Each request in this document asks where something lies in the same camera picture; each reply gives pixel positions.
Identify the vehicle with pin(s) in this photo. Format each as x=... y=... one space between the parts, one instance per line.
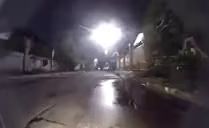
x=106 y=67

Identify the bright street lamp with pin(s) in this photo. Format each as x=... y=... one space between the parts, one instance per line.
x=106 y=34

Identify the dark grey asphalt road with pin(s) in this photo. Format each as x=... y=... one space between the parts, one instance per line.
x=72 y=100

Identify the pole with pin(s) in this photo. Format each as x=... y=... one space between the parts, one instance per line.
x=52 y=60
x=26 y=55

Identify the broken concrete kerb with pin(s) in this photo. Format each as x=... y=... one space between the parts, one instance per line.
x=152 y=87

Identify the grey concrete sidewalk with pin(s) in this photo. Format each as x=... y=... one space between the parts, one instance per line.
x=192 y=115

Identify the low pale wall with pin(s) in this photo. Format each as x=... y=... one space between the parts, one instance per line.
x=8 y=61

